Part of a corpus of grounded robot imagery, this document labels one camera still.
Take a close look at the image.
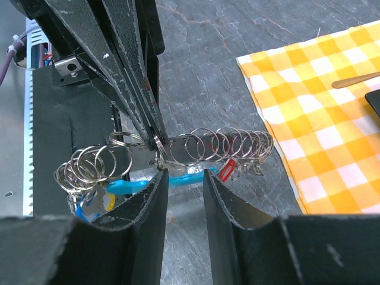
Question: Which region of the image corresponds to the red key tag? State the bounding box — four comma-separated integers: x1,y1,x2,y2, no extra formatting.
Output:
217,157,239,182

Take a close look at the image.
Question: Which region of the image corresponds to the gold fork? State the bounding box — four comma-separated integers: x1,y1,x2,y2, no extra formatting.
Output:
331,72,380,89

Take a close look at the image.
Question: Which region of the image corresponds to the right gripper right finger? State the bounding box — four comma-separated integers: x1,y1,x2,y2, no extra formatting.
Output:
203,170,379,284

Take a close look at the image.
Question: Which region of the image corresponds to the black teal square plate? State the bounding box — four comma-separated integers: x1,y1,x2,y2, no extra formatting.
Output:
365,89,380,116

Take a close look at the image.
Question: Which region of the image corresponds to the orange checkered cloth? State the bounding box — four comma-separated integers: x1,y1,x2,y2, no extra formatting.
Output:
237,21,379,214

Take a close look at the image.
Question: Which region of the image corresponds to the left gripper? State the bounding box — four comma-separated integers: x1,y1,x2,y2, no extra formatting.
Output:
11,1,168,148

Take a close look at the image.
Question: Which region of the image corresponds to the silver key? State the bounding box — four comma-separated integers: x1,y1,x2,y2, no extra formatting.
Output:
149,159,186,172

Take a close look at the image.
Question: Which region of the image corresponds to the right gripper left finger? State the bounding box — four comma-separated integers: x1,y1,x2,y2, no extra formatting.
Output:
1,170,169,284

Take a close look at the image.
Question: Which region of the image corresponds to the large keyring organiser with rings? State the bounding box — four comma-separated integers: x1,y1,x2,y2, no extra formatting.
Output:
53,127,274,205

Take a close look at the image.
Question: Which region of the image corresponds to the blue key tag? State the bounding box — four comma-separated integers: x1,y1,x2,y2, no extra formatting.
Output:
75,191,100,223

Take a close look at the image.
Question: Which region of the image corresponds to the white cable duct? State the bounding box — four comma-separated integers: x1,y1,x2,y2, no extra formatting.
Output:
23,19,49,216

